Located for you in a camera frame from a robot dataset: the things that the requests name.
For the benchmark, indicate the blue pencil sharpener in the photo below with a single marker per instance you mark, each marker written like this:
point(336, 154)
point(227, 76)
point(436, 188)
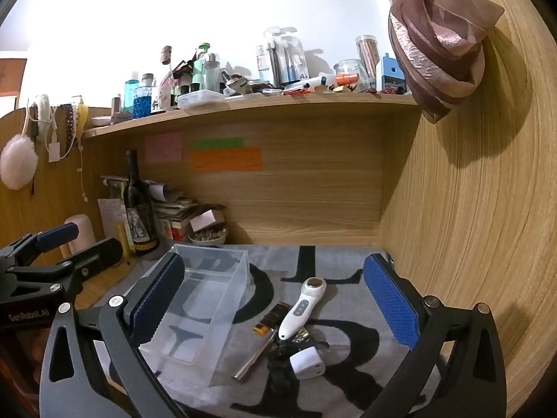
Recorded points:
point(389, 77)

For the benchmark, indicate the green sticky note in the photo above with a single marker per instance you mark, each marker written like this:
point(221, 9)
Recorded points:
point(219, 143)

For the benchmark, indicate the clear jar of sticks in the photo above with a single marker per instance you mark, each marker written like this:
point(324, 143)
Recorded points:
point(367, 47)

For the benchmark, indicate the orange sticky note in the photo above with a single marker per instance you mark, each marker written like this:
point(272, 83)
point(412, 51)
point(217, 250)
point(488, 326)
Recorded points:
point(238, 159)

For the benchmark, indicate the brown pink scarf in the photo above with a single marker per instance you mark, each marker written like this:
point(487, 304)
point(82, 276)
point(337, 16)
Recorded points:
point(439, 46)

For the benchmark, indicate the grey rug with black letters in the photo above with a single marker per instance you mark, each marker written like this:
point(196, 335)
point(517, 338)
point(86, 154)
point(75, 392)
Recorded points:
point(363, 353)

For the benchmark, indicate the dark wine bottle elephant label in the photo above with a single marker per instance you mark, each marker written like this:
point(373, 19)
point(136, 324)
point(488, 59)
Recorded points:
point(139, 212)

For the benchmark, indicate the white handwritten paper note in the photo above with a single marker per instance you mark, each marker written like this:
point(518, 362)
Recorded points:
point(113, 214)

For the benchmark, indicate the key bunch with black strap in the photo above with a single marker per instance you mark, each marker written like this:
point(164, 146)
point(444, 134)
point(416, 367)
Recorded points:
point(281, 379)

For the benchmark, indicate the clear plastic storage box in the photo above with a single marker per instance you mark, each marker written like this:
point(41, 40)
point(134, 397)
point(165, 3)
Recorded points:
point(194, 330)

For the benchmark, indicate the pink sticky note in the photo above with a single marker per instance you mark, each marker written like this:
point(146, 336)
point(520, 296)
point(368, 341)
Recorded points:
point(164, 148)

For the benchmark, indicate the white power adapter plug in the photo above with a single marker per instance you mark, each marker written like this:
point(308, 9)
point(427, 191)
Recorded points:
point(307, 364)

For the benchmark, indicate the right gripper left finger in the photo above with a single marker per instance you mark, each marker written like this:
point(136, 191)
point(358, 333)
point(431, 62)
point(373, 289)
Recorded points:
point(93, 366)

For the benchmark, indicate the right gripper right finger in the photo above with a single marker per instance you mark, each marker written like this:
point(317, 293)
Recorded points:
point(474, 381)

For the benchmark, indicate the white handheld massager device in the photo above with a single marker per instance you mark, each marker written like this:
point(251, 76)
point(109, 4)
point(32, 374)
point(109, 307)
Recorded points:
point(311, 292)

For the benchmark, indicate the blue glass bottle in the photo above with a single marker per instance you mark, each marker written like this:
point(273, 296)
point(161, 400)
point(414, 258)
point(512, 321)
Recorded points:
point(142, 100)

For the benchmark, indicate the silver metal pen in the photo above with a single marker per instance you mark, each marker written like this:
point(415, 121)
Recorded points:
point(241, 373)

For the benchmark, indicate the white card box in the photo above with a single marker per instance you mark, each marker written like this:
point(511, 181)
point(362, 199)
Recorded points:
point(207, 219)

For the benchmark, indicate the white bowl of stones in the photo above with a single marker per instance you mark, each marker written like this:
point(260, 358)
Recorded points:
point(209, 237)

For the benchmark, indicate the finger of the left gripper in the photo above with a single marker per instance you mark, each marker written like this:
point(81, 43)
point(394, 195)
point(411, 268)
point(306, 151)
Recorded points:
point(29, 247)
point(89, 262)

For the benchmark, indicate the clear lidded shelf box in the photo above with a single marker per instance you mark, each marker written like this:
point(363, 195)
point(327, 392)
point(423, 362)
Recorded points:
point(198, 98)

